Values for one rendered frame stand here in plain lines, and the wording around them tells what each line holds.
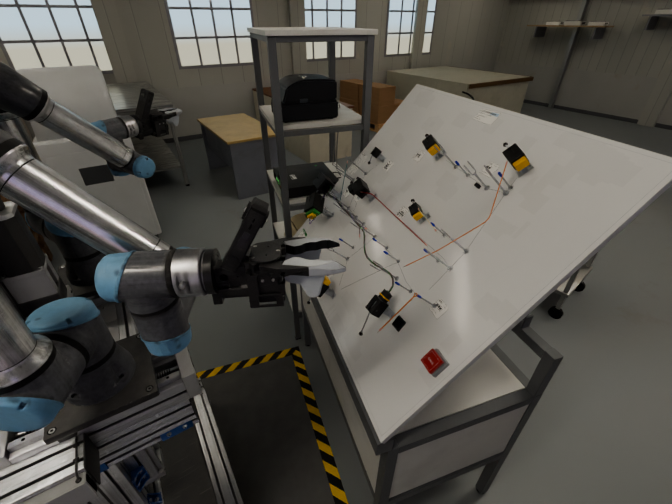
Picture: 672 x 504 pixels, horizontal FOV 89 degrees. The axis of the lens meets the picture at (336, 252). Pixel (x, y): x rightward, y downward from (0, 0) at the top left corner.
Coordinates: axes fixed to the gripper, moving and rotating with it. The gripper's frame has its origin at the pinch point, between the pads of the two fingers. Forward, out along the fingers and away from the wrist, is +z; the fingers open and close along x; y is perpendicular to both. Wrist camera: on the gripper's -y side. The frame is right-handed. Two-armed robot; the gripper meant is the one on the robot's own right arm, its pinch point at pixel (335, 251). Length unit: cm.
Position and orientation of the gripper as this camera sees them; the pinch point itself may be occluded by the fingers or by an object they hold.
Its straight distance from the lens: 54.3
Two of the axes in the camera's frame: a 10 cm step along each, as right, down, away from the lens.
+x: 1.1, 4.4, -8.9
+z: 9.9, -0.6, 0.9
